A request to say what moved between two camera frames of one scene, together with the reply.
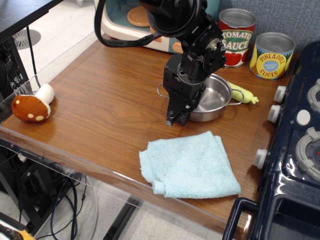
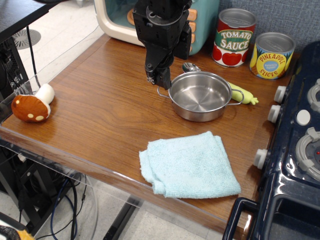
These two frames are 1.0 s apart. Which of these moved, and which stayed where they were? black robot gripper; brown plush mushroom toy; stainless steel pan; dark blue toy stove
Moved: black robot gripper
Stayed: brown plush mushroom toy; dark blue toy stove; stainless steel pan
